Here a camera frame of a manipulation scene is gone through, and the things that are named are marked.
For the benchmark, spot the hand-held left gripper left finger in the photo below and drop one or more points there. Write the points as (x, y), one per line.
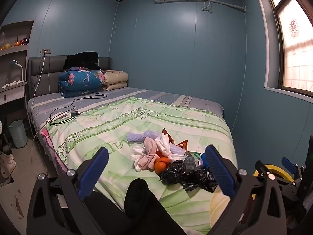
(94, 173)

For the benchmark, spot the wall socket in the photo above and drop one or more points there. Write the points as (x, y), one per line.
(45, 51)

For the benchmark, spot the grey bedside desk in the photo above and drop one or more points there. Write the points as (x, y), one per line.
(12, 95)

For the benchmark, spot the white desk lamp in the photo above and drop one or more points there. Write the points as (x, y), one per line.
(20, 68)

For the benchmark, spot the white cloth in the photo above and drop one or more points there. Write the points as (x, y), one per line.
(11, 83)

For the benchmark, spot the clear plastic bag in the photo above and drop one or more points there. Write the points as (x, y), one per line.
(192, 161)

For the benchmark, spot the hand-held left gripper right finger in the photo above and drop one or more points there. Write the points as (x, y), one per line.
(218, 171)

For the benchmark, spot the wall shelf unit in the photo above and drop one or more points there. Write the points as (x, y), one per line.
(17, 29)

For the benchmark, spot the white tissue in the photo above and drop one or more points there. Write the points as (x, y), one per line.
(176, 157)
(138, 154)

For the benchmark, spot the fruits on shelf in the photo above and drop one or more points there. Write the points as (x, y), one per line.
(5, 46)

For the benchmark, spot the white shoe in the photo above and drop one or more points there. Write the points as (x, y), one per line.
(7, 166)

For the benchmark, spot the red paper window decoration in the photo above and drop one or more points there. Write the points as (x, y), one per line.
(294, 28)

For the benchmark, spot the colourful shelf ornaments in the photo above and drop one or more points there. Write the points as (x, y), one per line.
(22, 41)

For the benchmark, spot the brown framed window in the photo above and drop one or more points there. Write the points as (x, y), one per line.
(297, 53)

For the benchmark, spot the beige folded quilt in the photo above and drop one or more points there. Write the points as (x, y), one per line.
(116, 79)

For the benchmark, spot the blue floral folded quilt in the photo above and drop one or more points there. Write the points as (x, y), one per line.
(80, 82)

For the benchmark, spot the striped bed sheet mattress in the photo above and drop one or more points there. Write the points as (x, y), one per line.
(156, 96)

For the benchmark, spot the yellow round waste bin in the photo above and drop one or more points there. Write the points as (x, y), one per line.
(278, 170)

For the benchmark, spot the mandarin peel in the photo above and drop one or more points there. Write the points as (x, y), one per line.
(163, 155)

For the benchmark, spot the orange snack wrapper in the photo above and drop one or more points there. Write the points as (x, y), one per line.
(166, 134)

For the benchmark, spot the black plastic bag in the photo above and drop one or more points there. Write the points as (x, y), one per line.
(176, 171)

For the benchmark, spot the green snack packet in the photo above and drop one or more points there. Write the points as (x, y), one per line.
(197, 155)

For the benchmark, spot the black clothes pile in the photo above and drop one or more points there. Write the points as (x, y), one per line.
(83, 60)

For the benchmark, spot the black charger adapter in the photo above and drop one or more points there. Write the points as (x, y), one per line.
(74, 114)

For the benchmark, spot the grey bed headboard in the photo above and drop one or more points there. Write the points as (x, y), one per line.
(39, 73)

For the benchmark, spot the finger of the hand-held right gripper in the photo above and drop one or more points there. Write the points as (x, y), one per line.
(260, 166)
(286, 162)

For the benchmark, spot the pink under sheet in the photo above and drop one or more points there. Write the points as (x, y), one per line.
(50, 144)

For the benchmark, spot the grey blue waste basket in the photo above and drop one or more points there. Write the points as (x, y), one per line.
(18, 133)

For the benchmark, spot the green floral quilt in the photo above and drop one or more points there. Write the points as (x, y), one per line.
(110, 137)

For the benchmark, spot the white foam net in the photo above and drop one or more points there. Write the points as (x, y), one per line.
(163, 144)

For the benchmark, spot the person's black trouser leg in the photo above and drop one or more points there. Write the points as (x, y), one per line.
(141, 200)

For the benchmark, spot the white wrapped pipe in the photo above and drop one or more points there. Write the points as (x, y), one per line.
(227, 3)

